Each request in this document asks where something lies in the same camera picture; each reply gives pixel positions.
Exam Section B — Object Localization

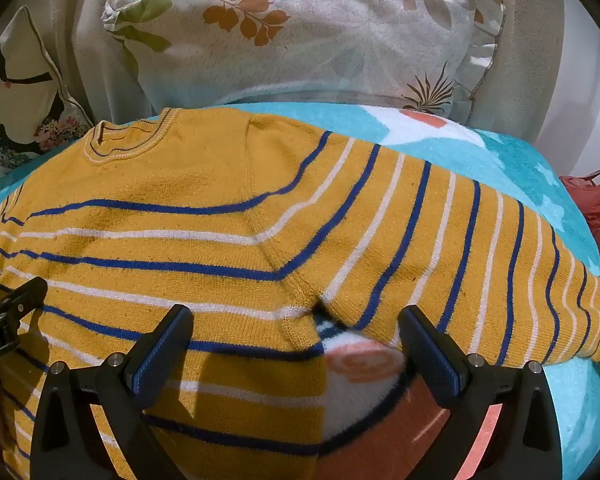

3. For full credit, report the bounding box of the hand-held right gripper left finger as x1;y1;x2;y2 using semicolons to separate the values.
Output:
30;304;195;480

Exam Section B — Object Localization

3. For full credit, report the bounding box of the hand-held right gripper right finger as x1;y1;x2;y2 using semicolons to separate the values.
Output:
397;305;576;480

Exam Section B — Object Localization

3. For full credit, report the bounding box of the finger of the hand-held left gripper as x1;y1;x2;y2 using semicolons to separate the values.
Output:
0;275;49;328

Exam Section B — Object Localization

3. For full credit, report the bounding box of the yellow striped knit sweater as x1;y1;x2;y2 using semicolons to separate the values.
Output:
0;107;600;480

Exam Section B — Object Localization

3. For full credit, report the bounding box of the white printed t-shirt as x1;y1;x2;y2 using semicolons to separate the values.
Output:
0;6;97;192

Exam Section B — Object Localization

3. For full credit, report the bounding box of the teal printed fleece blanket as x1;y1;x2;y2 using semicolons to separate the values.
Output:
0;102;600;480

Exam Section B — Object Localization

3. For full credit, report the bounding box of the red plastic bag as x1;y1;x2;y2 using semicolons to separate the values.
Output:
560;162;600;257

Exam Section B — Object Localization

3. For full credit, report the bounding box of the beige sofa cover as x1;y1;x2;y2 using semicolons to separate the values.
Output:
0;0;578;161

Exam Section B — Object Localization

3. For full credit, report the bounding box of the white floral fringed cloth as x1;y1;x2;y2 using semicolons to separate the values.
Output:
102;0;507;117

